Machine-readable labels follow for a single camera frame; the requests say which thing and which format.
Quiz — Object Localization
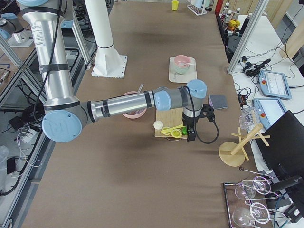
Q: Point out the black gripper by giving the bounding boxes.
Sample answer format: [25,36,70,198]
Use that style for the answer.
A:
[182,115,197,142]

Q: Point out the white ceramic spoon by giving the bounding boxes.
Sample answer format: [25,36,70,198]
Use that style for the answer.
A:
[178,62,195,66]

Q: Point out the small pink bowl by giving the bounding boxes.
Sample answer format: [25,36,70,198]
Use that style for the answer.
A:
[174,55,191,64]

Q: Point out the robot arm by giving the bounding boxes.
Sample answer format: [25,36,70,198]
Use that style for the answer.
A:
[19,0,214,143]

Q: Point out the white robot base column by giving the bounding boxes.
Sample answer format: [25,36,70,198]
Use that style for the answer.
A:
[85,0,127,78]

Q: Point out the large pink ice bowl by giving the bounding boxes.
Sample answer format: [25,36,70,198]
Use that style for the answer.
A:
[121,91,147,120]

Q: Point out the green lime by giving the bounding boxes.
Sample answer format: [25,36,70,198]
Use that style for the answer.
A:
[181,126,188,135]

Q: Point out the lemon half upper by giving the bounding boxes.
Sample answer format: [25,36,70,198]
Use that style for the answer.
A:
[171,129,183,138]

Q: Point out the lemon half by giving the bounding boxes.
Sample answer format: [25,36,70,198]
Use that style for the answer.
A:
[171,129,183,138]
[161,127,171,135]

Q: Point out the bamboo cutting board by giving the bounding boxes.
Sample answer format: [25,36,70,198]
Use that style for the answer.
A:
[154,108,187,139]

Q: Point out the lemon half lower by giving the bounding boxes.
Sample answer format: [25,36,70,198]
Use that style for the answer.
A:
[161,127,171,135]

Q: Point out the white steamed bun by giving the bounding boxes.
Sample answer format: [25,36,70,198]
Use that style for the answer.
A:
[153,121,163,130]

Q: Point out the folded grey cloth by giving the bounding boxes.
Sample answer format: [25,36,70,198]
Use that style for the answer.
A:
[208,95,228,110]

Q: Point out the wooden cup tree stand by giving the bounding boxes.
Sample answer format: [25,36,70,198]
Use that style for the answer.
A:
[218,123,270,167]

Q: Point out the stacked green bowls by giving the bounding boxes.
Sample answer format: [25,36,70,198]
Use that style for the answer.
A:
[173,64,190,75]

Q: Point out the white rabbit tray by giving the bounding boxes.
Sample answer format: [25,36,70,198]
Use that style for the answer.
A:
[169,57,197,83]

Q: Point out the metal ice scoop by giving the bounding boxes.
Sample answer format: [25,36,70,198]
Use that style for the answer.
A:
[137,83,144,93]

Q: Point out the blue teach pendant near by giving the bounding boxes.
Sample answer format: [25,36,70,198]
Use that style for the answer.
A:
[253,97,287,129]

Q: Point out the blue teach pendant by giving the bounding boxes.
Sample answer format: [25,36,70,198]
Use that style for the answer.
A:
[253,97,287,129]
[259,70,292,100]

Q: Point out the blue teach pendant far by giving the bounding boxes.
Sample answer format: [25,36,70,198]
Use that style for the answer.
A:
[259,70,292,100]

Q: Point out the wine glass rack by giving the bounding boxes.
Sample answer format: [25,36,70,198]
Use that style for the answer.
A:
[223,176,285,228]

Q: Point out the black monitor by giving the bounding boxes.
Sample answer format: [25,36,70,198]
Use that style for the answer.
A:
[261,110,304,190]

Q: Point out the pastel cup rack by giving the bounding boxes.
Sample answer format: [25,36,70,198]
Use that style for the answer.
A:
[187,0,212,16]

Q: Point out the yellow plastic cup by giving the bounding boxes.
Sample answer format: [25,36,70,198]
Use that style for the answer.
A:
[171,0,179,11]

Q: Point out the aluminium frame post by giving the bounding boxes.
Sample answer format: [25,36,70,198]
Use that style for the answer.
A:
[227,0,269,75]

